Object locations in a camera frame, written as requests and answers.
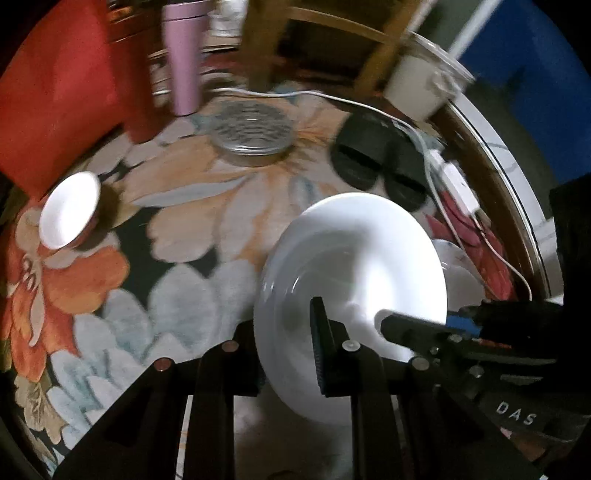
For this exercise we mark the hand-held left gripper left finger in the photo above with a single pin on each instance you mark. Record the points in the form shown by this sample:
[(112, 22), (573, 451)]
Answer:
[(244, 364)]

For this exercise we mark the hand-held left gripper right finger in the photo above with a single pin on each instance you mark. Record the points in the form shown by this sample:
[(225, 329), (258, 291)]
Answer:
[(322, 346)]

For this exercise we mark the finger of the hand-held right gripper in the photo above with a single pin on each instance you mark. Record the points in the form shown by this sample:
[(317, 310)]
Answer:
[(415, 332), (466, 323)]

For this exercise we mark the large white brown bowl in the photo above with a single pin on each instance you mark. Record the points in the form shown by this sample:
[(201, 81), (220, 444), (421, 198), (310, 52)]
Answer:
[(351, 249)]

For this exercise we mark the white charger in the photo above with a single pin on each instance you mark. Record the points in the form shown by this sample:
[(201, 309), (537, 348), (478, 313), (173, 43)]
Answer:
[(455, 180)]

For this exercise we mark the black slipper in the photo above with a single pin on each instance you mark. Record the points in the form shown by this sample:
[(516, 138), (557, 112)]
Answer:
[(364, 147), (408, 180)]

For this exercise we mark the floral blanket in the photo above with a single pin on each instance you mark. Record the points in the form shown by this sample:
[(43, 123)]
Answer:
[(207, 207)]

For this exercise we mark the round metal tin lid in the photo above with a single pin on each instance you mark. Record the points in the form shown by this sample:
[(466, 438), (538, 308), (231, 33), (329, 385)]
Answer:
[(251, 129)]

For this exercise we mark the small white brown bowl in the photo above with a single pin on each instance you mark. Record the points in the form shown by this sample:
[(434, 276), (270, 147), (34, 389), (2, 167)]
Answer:
[(69, 207)]

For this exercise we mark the white cup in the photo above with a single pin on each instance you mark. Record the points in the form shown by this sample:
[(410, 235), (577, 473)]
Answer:
[(420, 78)]

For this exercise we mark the blue panel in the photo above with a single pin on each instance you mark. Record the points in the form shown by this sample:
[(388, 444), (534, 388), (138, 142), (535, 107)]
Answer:
[(531, 69)]

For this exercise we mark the pink tumbler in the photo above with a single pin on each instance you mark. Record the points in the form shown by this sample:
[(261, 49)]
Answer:
[(184, 60)]

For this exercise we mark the wooden stool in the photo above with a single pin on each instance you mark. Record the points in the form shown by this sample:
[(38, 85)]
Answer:
[(261, 41)]

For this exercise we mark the red tall cup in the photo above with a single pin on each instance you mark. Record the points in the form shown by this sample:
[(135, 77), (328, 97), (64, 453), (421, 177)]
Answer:
[(60, 92)]

